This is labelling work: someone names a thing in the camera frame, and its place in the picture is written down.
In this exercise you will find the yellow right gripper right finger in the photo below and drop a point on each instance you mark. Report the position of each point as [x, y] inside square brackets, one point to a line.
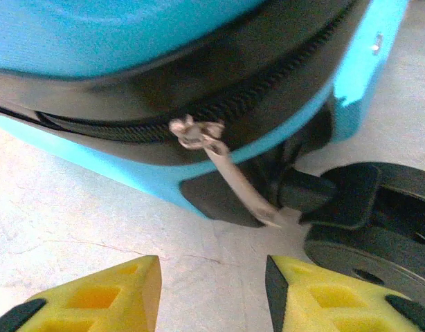
[337, 304]

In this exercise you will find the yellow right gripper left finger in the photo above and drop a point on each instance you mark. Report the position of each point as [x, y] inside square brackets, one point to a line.
[95, 301]

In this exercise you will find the silver zipper pull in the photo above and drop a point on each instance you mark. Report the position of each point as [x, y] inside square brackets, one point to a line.
[233, 173]

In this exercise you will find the teal hard-shell suitcase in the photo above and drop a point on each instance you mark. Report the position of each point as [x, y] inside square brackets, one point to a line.
[95, 34]

